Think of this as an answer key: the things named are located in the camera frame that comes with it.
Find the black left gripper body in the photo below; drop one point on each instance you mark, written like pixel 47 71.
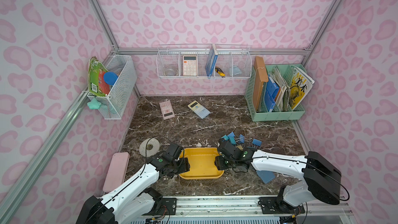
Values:
pixel 181 166

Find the white wire wall basket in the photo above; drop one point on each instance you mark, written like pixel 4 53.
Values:
pixel 234 60

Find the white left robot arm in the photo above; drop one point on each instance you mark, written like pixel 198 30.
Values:
pixel 135 197

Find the blue book in basket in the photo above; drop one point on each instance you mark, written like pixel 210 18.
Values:
pixel 211 61

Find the yellow plastic storage box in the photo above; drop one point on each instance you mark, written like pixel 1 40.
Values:
pixel 202 164

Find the yellow magazine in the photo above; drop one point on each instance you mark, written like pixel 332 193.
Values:
pixel 301 85

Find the green plastic file organizer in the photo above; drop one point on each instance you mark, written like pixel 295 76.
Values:
pixel 281 111

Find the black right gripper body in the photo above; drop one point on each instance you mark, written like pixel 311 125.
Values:
pixel 222 162

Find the brown clipboard in organizer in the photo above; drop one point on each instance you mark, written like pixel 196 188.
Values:
pixel 261 77

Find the white wire side basket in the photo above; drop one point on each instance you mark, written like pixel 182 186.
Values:
pixel 114 104

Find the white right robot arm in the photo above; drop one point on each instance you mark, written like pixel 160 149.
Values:
pixel 318 179

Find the green snack package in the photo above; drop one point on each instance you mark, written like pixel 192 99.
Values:
pixel 96 84

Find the white tape roll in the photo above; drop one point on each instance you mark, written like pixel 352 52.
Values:
pixel 149 147

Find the yellow black toy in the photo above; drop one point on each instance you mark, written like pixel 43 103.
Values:
pixel 220 72

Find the metal base rail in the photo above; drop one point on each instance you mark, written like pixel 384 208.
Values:
pixel 247 206

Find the blue folder in organizer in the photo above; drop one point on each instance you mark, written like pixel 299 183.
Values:
pixel 270 94

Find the pink pencil case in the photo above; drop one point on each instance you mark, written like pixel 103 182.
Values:
pixel 116 172

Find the blue round disc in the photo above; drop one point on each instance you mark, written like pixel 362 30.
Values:
pixel 110 78

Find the white orange calculator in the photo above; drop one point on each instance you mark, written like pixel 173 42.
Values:
pixel 190 65

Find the pink calculator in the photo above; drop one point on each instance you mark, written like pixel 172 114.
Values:
pixel 166 110

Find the yellow blue calculator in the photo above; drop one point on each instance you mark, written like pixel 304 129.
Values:
pixel 199 109

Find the mint star toy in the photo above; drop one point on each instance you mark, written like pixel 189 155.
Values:
pixel 94 104

